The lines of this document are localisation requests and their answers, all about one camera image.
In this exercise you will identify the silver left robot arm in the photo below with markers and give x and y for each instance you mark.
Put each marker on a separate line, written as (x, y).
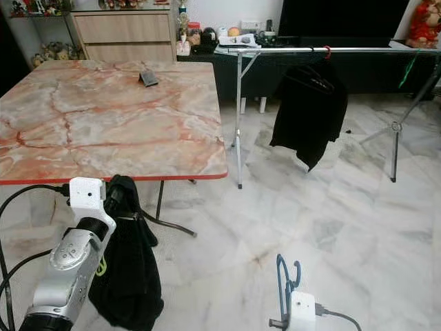
(65, 276)

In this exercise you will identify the green clothes hanger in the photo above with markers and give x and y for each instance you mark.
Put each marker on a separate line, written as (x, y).
(408, 70)

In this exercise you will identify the red laughing Buddha statue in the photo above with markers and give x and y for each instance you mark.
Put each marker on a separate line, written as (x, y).
(426, 26)

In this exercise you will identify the marble folding table red edge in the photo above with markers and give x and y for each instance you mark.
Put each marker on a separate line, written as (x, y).
(110, 117)

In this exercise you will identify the white paper sheet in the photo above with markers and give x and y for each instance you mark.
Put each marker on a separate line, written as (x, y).
(401, 45)

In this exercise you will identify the jar with red lid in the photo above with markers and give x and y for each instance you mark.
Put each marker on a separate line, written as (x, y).
(193, 34)

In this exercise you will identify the glass display shelf with figurines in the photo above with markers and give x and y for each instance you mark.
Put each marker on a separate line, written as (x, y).
(52, 52)

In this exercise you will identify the silver metal clothes rack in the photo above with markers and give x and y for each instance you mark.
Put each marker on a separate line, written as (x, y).
(282, 49)

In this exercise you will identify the stack of white magazines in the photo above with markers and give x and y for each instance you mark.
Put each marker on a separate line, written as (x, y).
(238, 41)

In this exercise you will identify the red clothes hanger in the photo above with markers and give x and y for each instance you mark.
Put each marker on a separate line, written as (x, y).
(327, 51)

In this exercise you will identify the pink tissue box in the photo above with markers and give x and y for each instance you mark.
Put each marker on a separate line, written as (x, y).
(183, 48)

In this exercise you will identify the white power socket box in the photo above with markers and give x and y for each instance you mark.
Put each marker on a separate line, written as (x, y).
(250, 26)

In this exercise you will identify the light wooden cabinet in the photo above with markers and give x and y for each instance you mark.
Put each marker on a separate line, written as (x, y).
(124, 36)

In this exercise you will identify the black shirt green logo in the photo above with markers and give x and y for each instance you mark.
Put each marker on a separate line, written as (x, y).
(131, 276)

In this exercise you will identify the long black TV console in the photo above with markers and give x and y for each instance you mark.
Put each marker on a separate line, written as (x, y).
(372, 72)

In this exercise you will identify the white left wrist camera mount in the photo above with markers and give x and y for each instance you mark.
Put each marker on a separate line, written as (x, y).
(88, 198)

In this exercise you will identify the black shirt white chest print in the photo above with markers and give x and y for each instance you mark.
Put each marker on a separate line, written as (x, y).
(310, 110)

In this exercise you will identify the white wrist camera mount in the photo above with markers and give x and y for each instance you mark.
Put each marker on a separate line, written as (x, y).
(88, 198)
(302, 310)

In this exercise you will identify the orange ball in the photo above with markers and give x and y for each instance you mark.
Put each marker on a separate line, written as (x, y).
(233, 31)

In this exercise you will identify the gold and blue trophy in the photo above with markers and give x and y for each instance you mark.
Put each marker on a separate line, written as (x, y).
(182, 19)

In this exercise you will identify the large black television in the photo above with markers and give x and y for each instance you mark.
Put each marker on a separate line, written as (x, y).
(344, 17)

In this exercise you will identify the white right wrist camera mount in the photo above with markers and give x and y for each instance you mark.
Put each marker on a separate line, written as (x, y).
(302, 310)

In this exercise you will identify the blue clothes hanger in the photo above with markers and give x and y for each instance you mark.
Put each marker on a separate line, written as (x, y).
(282, 289)

